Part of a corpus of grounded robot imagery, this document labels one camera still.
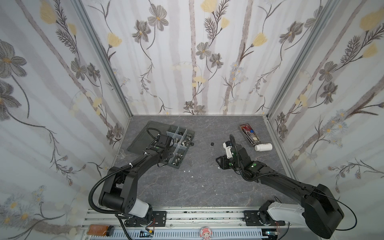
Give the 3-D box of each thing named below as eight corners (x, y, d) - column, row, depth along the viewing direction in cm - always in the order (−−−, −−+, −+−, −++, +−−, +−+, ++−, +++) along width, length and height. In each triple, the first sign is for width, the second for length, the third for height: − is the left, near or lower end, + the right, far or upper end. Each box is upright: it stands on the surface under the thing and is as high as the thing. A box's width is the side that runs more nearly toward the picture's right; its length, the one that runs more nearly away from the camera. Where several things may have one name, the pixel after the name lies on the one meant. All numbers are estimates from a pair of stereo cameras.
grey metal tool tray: (251, 146, 105) (252, 144, 103) (238, 125, 117) (239, 123, 115) (260, 143, 107) (261, 141, 105) (247, 124, 119) (248, 121, 117)
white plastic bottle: (256, 152, 101) (258, 149, 98) (253, 147, 104) (256, 144, 100) (270, 150, 102) (273, 146, 99) (268, 145, 105) (270, 142, 101)
